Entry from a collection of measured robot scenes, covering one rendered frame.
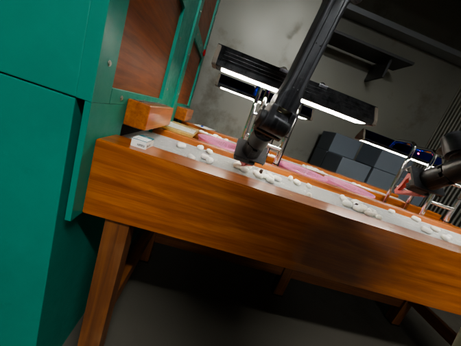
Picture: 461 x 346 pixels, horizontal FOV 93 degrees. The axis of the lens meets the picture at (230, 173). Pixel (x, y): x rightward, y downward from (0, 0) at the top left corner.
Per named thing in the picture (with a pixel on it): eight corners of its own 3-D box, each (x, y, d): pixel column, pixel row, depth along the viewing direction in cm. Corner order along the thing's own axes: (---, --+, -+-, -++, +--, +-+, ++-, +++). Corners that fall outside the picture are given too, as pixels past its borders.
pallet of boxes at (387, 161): (357, 222, 355) (393, 156, 327) (392, 251, 279) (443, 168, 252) (291, 200, 343) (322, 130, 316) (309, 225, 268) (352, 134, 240)
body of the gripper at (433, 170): (405, 167, 63) (431, 156, 56) (433, 178, 64) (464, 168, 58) (407, 187, 60) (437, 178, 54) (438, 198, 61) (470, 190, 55)
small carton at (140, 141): (145, 150, 51) (147, 141, 51) (129, 145, 51) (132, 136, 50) (152, 146, 57) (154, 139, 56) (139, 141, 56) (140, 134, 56)
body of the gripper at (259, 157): (237, 140, 71) (243, 127, 65) (265, 150, 72) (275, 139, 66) (232, 156, 68) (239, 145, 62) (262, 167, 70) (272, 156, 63)
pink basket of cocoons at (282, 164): (330, 200, 112) (338, 184, 110) (293, 193, 100) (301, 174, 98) (297, 180, 135) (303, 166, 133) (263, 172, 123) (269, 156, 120)
